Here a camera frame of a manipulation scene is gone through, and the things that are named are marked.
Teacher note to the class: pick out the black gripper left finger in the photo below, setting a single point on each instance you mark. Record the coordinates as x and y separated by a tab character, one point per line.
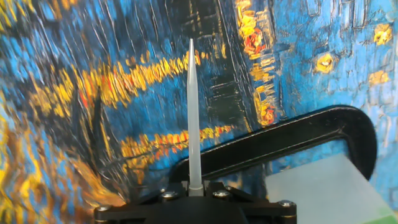
140	205

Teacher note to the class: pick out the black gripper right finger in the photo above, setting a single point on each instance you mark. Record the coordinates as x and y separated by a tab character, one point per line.
264	207

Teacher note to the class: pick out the clear box with green rack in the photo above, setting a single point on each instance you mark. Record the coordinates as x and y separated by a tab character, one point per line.
326	193

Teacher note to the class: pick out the starry night painting cloth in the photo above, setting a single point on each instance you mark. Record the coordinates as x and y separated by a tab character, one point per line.
109	93

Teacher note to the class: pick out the translucent large pipette tip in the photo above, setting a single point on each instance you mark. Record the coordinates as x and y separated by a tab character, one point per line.
193	124

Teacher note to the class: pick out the black C-clamp with steel screw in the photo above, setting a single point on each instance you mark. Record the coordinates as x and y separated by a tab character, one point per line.
280	143

